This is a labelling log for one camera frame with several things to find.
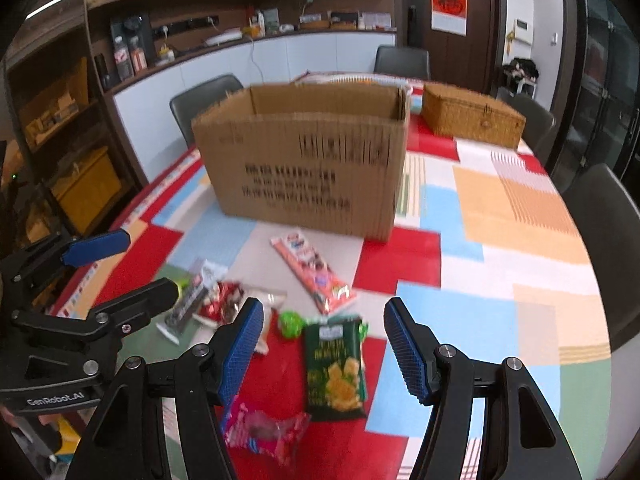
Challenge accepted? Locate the pink clear snack packet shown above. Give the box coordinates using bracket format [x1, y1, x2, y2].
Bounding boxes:
[222, 395, 312, 458]

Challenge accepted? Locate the black drinks machine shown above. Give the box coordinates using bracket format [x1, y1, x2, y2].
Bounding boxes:
[110, 12, 157, 81]

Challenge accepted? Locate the clear white snack packet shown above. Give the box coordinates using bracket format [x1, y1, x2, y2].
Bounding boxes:
[242, 285, 289, 357]

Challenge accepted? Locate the colourful patchwork tablecloth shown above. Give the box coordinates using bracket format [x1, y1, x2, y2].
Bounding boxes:
[50, 72, 613, 480]

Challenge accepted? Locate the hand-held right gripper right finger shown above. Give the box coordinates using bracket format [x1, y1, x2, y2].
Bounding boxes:
[383, 297, 583, 480]

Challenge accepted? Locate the yellow storage box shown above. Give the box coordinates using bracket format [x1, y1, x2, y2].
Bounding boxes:
[50, 147, 123, 236]

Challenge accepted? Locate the white counter cabinet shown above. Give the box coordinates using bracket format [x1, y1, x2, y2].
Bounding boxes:
[112, 32, 398, 186]

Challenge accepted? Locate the long pink snack packet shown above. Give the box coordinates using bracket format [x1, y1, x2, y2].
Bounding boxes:
[270, 230, 358, 316]

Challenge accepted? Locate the wooden shelf unit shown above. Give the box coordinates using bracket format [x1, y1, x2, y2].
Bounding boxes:
[0, 5, 141, 241]

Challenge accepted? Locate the dark grey chair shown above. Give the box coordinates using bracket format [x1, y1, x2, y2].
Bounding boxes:
[170, 74, 244, 148]
[560, 162, 640, 351]
[373, 45, 431, 81]
[505, 92, 557, 161]

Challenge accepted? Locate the small green candy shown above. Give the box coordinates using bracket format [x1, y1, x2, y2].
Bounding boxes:
[278, 310, 306, 338]

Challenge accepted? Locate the black bottle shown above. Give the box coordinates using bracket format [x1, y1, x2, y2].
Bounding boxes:
[95, 52, 112, 91]

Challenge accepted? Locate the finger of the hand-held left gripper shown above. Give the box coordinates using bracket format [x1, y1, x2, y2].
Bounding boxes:
[0, 229, 132, 286]
[12, 277, 180, 348]

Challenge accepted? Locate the wicker basket with lid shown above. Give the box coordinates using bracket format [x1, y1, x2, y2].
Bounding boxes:
[421, 83, 527, 150]

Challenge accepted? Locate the brown cardboard box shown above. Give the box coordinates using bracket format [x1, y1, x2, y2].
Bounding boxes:
[191, 83, 412, 243]

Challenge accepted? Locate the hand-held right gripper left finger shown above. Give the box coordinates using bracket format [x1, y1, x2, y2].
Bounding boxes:
[65, 298, 265, 480]

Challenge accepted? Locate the dark plush bag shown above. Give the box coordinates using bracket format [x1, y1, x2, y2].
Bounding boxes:
[502, 58, 540, 83]

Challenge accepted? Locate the dark grey snack bar packet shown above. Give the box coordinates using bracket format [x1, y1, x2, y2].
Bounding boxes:
[156, 258, 221, 346]

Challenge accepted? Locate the black glass cabinet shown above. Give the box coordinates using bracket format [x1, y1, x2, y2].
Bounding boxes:
[550, 0, 640, 191]

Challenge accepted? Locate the red and white wall poster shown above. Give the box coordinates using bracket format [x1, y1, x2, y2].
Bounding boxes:
[430, 0, 468, 37]

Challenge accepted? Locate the red snack packet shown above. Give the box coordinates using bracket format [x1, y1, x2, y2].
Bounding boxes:
[195, 281, 246, 328]

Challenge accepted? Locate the dark brown door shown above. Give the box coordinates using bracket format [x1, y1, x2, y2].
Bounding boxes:
[402, 0, 501, 96]

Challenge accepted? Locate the green chip bag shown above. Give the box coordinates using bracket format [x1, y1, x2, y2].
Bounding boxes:
[303, 316, 369, 422]

